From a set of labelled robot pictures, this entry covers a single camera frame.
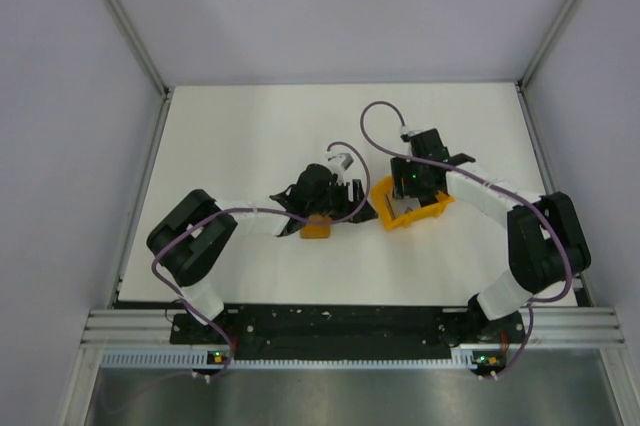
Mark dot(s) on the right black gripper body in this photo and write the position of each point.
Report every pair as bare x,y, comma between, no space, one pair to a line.
410,171

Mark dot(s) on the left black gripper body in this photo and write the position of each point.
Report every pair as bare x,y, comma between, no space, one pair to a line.
334,201

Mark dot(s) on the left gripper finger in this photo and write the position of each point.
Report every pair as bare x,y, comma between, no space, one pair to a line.
361,213
355,193

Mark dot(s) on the yellow plastic bin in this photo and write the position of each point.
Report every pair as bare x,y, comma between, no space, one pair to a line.
385,186

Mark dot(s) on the silver VIP card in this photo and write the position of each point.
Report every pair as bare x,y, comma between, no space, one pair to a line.
401,206

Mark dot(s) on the orange leather card holder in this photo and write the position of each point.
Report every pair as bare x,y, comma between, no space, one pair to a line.
318,227

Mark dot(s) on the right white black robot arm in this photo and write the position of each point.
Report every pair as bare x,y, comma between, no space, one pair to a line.
545,241

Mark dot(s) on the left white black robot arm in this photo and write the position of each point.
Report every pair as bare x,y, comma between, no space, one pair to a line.
191,238

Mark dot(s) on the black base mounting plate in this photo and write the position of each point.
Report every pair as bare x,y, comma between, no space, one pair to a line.
338,332

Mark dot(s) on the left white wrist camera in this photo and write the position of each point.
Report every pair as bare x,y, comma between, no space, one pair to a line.
338,163

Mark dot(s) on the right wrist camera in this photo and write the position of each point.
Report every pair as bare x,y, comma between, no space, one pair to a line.
405,133

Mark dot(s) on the white slotted cable duct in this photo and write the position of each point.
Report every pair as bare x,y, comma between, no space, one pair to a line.
206,360

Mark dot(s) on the aluminium front rail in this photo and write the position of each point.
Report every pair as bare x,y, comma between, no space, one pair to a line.
547,327

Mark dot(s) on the left aluminium frame post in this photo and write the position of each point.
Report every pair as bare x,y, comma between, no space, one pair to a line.
136,45

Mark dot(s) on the aluminium frame post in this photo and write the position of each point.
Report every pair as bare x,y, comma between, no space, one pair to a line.
551,36
136,45

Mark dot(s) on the right aluminium frame post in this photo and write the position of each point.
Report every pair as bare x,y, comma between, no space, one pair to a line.
551,36

